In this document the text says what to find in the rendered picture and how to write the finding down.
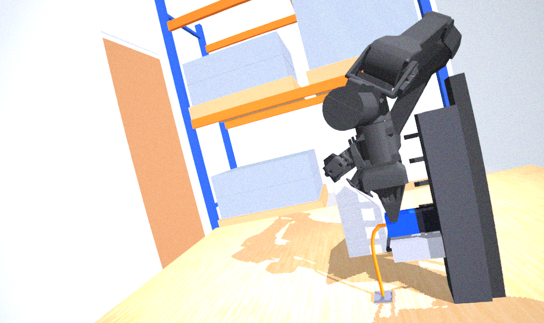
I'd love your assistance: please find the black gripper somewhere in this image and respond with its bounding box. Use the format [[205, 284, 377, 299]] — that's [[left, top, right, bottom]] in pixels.
[[356, 119, 409, 223]]

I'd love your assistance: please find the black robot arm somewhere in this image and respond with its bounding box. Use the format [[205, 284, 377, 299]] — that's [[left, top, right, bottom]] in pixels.
[[322, 11, 462, 191]]

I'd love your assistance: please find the blue and black plug with orange cord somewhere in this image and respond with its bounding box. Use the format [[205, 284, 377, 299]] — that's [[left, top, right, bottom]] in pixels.
[[370, 204, 441, 296]]

